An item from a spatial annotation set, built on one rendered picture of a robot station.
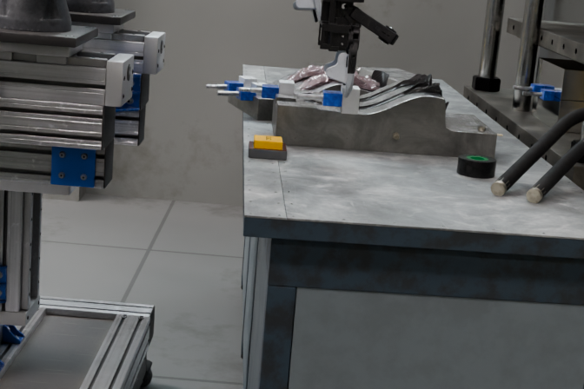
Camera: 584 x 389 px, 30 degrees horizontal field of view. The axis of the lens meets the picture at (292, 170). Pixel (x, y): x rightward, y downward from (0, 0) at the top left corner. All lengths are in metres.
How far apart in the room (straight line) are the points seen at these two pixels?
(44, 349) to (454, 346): 1.20
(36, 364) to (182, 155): 2.45
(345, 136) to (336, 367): 0.68
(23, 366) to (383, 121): 1.03
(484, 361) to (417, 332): 0.13
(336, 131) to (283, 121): 0.12
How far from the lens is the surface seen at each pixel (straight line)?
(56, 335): 2.89
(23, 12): 2.19
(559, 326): 2.00
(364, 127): 2.45
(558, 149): 2.83
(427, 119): 2.47
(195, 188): 5.05
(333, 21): 2.29
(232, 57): 4.93
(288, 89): 2.59
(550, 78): 3.21
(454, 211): 2.00
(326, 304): 1.91
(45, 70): 2.20
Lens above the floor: 1.28
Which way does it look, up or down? 13 degrees down
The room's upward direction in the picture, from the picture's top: 5 degrees clockwise
